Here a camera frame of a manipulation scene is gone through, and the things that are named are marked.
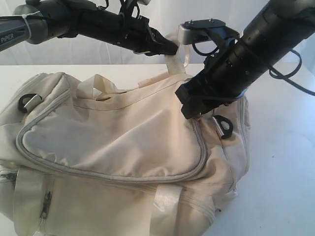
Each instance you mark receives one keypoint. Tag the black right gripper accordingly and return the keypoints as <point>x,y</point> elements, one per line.
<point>221,82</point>

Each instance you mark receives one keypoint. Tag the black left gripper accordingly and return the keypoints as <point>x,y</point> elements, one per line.
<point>137,36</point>

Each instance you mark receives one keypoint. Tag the cream duffel bag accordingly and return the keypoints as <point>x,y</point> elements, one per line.
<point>84,158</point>

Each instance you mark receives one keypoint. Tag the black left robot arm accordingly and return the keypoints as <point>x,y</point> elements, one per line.
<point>38,21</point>

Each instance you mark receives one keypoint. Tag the white backdrop curtain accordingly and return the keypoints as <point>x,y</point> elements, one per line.
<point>164,15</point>

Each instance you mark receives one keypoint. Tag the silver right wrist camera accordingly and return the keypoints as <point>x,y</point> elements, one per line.
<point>199,31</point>

